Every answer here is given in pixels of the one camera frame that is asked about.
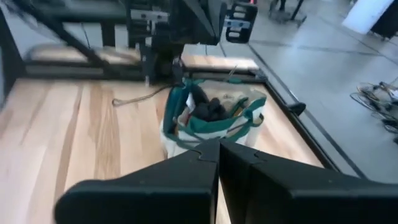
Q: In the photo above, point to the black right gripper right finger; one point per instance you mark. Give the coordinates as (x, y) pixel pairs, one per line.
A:
(295, 199)

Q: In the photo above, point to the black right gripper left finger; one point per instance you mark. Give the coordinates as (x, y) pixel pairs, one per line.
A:
(155, 202)

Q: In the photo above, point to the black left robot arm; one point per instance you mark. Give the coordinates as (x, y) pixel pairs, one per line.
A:
(192, 18)

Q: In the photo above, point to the cream green-trimmed gardening bag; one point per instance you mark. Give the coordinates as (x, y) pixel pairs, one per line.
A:
(211, 127)

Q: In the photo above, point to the white board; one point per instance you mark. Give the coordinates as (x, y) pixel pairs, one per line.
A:
(363, 15)

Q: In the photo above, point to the black frame clamp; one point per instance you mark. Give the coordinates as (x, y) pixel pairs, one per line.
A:
(298, 108)

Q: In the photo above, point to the black metal table frame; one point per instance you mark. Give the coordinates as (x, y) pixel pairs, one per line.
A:
(62, 72)

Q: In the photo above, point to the black slotted bracket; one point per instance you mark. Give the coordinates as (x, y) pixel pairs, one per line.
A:
(245, 39)

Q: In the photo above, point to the black rolling desk frame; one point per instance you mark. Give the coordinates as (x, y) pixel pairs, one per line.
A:
(292, 17)

